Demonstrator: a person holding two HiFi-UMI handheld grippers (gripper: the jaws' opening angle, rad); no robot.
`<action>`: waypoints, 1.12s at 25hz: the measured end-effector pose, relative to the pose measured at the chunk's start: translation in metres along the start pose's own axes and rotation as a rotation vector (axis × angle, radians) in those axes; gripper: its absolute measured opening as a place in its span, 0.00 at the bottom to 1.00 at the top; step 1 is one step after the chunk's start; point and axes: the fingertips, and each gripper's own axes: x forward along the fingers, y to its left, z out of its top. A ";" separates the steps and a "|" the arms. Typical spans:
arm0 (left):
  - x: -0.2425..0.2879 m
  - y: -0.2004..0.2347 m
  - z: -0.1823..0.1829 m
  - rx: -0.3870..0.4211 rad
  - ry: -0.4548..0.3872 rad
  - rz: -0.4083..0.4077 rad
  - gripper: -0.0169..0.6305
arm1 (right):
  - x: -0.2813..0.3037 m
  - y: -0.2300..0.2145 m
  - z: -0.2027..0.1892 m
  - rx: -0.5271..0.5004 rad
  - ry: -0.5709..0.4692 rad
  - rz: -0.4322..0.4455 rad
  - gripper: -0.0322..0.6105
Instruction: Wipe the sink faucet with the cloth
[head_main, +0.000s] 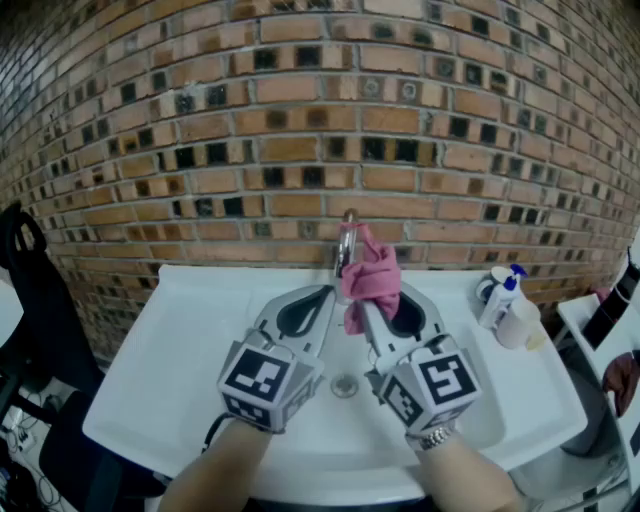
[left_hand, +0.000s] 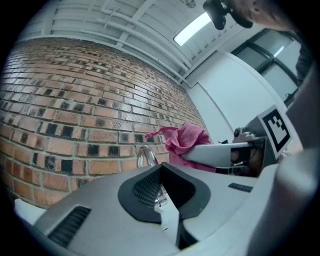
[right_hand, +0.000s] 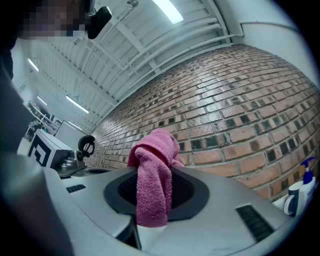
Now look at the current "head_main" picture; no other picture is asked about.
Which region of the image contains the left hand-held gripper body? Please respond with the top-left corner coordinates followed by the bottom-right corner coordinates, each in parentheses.
top-left (216, 324), bottom-right (326, 435)

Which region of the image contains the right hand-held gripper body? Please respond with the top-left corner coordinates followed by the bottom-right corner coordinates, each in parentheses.
top-left (363, 329), bottom-right (482, 437)

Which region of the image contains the pink cloth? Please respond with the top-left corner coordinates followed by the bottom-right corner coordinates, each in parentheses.
top-left (341, 224), bottom-right (403, 336)

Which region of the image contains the chrome faucet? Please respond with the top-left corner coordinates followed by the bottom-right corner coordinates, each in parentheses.
top-left (333, 208), bottom-right (361, 306)

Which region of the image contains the person's left forearm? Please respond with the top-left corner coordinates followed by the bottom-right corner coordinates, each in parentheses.
top-left (157, 417), bottom-right (281, 512)

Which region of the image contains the person's right forearm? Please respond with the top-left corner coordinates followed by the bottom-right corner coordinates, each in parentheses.
top-left (407, 424), bottom-right (526, 512)

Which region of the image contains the silver wristwatch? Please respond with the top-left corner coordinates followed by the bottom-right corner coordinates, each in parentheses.
top-left (405, 424), bottom-right (456, 451)

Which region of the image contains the metal sink drain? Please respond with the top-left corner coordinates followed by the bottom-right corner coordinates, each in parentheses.
top-left (329, 373), bottom-right (359, 400)

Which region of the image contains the white bottle with blue pump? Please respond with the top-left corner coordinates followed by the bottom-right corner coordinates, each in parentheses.
top-left (479, 263), bottom-right (529, 329)

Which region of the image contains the white ceramic sink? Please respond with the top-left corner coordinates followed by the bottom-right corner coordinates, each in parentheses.
top-left (82, 263), bottom-right (589, 501)

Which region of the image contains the pale pink cup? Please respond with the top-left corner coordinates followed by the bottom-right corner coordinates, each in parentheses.
top-left (494, 297), bottom-right (541, 350)

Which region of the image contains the black cylindrical object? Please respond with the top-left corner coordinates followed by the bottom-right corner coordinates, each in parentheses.
top-left (582, 247), bottom-right (640, 351)

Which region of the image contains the white side shelf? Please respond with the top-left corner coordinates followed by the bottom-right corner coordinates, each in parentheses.
top-left (557, 294), bottom-right (640, 456)

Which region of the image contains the black office chair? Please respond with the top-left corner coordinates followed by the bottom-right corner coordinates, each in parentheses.
top-left (0, 199), bottom-right (166, 512)

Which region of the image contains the white power strip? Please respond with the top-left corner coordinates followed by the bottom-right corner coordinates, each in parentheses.
top-left (2, 407), bottom-right (36, 451)

